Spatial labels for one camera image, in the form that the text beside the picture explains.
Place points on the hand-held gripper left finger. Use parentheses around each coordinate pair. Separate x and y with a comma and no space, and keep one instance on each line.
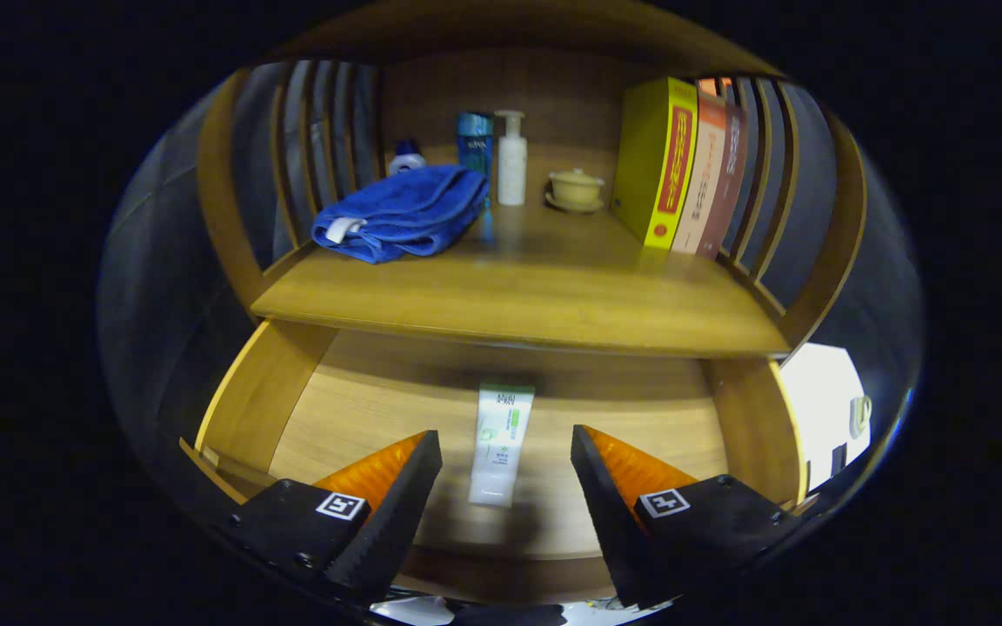
(388,522)

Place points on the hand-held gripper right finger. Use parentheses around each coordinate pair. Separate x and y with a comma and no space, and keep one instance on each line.
(614,513)

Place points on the wooden drawer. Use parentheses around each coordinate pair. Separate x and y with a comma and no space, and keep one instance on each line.
(379,409)

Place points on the white green tube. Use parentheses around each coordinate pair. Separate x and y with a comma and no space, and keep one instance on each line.
(501,443)

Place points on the wooden cabinet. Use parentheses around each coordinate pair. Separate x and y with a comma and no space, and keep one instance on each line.
(827,226)

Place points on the black block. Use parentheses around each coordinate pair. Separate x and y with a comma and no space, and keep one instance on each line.
(839,458)

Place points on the white table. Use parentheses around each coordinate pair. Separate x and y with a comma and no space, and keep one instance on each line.
(818,400)

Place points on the cream tape dispenser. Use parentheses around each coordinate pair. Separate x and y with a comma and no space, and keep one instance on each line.
(860,417)

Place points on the yellow saucer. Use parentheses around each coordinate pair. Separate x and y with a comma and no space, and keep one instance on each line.
(575,208)

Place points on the blue folded towel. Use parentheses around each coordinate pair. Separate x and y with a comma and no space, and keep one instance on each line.
(405,213)

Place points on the yellow lidded teacup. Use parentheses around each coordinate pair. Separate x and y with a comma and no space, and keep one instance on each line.
(577,185)

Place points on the brown book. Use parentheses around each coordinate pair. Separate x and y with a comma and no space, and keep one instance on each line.
(727,191)

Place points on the orange book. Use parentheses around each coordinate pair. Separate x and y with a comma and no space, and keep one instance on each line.
(703,183)

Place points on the yellow book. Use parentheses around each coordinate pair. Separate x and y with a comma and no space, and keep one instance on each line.
(644,156)

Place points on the white pump bottle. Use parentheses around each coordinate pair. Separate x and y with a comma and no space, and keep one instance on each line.
(511,169)

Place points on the small white blue-capped bottle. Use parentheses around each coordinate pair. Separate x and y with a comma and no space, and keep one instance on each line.
(406,160)

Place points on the blue bottle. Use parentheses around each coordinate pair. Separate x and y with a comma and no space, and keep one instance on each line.
(474,143)

